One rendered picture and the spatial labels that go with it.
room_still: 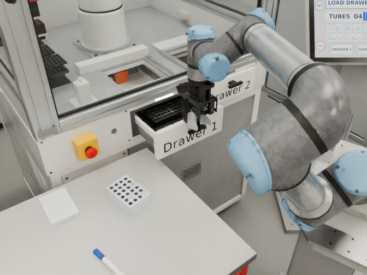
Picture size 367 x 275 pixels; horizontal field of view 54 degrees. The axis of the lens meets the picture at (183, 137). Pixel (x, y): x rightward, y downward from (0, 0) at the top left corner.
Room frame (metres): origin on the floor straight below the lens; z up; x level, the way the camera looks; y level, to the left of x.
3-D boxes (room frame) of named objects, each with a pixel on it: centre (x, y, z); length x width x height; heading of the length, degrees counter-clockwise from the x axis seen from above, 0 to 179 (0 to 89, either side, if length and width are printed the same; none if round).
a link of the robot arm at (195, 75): (0.98, -0.05, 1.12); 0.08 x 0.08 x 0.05
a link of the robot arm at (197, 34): (0.98, -0.05, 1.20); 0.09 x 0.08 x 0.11; 14
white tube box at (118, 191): (0.80, 0.18, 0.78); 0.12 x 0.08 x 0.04; 46
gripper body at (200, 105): (0.97, -0.05, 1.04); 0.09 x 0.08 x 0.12; 36
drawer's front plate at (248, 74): (1.32, -0.19, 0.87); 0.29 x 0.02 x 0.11; 126
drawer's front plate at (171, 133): (1.01, -0.02, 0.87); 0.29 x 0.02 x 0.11; 126
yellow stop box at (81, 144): (0.93, 0.32, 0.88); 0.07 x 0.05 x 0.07; 126
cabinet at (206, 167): (1.55, 0.31, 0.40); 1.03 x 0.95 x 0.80; 126
